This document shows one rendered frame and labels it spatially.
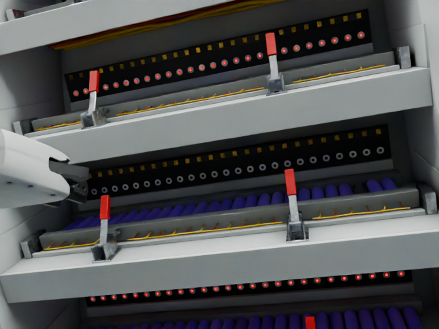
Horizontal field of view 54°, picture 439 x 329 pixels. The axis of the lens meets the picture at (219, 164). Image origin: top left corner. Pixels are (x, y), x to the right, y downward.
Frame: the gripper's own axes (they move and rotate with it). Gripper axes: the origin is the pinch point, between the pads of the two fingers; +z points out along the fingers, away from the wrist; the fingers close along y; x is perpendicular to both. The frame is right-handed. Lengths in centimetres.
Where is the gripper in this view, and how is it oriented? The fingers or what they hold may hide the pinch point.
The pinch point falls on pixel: (62, 190)
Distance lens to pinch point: 55.9
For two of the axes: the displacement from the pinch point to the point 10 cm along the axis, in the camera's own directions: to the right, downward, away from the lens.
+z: 2.6, 2.7, 9.3
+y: 9.6, -1.5, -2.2
